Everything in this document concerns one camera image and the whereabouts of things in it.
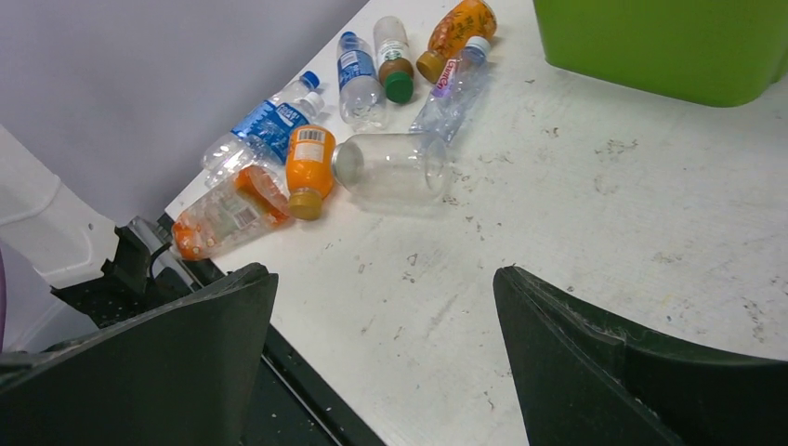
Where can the small orange label bottle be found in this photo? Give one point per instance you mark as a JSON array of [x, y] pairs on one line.
[[308, 169]]

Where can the crushed purple label clear bottle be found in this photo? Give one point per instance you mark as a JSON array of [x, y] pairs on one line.
[[453, 96]]

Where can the flat orange label bottle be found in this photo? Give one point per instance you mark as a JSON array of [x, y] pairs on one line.
[[236, 211]]

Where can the coffee bottle green cap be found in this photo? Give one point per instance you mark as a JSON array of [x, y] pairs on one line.
[[394, 67]]

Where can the green plastic bin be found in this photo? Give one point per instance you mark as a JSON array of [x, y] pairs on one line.
[[715, 53]]

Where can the small orange juice bottle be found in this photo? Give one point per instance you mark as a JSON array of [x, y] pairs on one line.
[[467, 19]]

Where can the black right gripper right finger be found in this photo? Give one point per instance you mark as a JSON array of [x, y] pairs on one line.
[[586, 376]]

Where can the blue label water bottle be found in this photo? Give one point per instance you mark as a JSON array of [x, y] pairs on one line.
[[362, 100]]

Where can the clear jar silver lid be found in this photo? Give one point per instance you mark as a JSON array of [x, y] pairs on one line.
[[383, 169]]

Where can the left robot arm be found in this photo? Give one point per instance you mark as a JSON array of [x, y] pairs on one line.
[[89, 262]]

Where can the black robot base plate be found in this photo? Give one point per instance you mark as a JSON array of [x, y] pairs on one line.
[[290, 403]]

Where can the blue cap water bottle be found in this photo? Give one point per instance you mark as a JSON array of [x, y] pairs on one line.
[[258, 123]]

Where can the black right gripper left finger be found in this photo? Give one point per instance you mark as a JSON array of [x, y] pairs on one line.
[[180, 374]]

